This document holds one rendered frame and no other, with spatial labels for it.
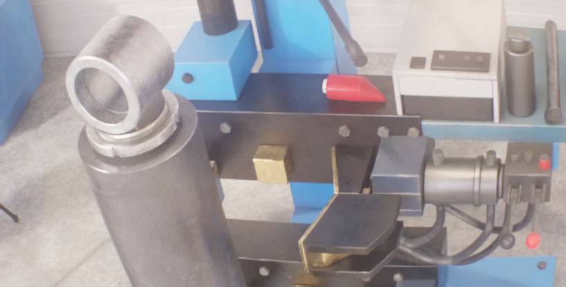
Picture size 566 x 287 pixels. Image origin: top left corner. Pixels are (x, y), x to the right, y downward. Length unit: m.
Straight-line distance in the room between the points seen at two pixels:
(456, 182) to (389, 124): 0.20
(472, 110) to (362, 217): 0.33
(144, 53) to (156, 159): 0.16
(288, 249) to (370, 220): 0.58
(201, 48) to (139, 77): 0.84
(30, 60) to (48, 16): 0.32
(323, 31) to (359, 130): 0.27
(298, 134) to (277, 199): 1.43
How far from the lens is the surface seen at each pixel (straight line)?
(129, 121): 1.49
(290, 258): 2.54
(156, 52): 1.49
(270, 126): 2.24
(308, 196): 2.66
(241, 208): 3.65
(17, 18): 4.45
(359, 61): 1.84
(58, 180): 4.05
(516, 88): 2.09
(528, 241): 1.95
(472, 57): 2.09
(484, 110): 2.11
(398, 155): 2.12
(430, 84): 2.09
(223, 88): 2.26
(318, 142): 2.23
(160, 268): 1.64
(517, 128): 2.13
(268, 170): 2.25
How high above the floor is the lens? 2.37
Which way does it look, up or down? 37 degrees down
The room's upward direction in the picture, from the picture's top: 11 degrees counter-clockwise
